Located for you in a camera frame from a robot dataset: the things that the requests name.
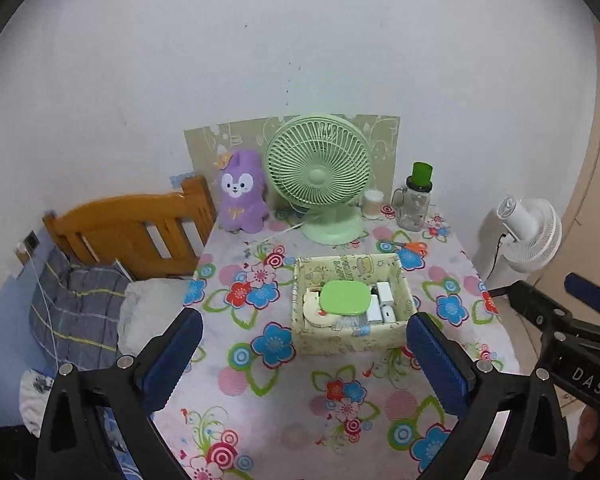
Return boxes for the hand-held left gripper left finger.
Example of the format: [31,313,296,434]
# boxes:
[39,307,204,480]

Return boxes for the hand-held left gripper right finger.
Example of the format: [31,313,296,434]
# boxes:
[406,311,571,480]

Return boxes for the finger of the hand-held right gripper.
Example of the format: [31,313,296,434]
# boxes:
[566,272,600,346]
[511,280,576,341]

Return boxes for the yellow cartoon-print storage box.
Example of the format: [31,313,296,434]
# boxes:
[291,252,415,356]

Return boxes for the green rounded case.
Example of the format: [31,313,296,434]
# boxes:
[320,280,372,317]

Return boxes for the beige round compact case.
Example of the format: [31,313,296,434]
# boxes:
[302,292,338,329]

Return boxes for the person's right hand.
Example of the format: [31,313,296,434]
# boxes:
[570,405,600,476]

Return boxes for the white pillow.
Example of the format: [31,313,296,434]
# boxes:
[117,277,196,356]

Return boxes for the white standing fan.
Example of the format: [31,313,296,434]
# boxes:
[480,197,563,281]

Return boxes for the blue printed sheet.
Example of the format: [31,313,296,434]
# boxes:
[97,405,146,480]

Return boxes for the grey plaid quilt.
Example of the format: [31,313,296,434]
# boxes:
[29,245,131,371]

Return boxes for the floral tablecloth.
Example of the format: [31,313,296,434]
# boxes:
[150,210,521,480]

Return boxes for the white printed cloth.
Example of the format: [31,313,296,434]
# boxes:
[19,369,56,436]

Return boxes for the wooden bed headboard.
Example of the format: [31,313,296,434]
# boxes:
[42,176,217,281]

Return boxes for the glass jar with green lid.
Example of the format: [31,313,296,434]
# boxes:
[391,162,434,232]

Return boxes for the purple plush rabbit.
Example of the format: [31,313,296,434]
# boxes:
[215,148,268,233]

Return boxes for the clear cotton swab container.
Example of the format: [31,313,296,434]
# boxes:
[362,190,385,220]

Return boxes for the black cloth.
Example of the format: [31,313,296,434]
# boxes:
[0,422,46,480]

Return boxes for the green desk fan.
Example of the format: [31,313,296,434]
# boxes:
[265,114,372,246]

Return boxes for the black fan cable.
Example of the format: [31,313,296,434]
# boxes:
[487,232,511,281]

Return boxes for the orange-handled scissors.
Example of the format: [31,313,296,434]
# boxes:
[380,241,428,256]

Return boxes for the white fan cord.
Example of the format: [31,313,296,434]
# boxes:
[254,222,306,243]

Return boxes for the green patterned wall sheet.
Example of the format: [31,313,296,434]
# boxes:
[184,114,401,211]

